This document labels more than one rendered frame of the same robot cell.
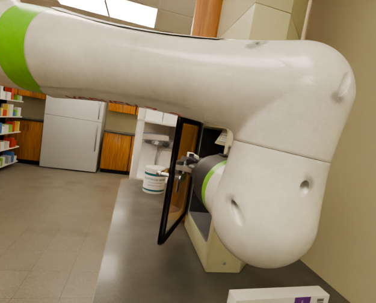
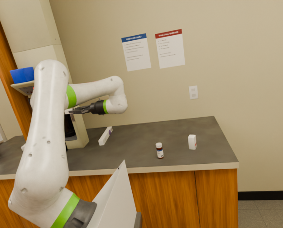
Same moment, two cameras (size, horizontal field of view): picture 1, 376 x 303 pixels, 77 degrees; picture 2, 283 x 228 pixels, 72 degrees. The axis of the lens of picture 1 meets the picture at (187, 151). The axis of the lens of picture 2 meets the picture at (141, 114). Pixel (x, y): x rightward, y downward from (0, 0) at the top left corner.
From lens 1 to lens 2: 1.01 m
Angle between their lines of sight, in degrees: 63
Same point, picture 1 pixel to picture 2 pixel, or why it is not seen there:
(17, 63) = (74, 102)
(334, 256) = (102, 118)
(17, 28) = (73, 94)
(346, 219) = not seen: hidden behind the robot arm
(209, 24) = not seen: outside the picture
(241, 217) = (121, 106)
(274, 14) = (58, 46)
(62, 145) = not seen: outside the picture
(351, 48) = (70, 45)
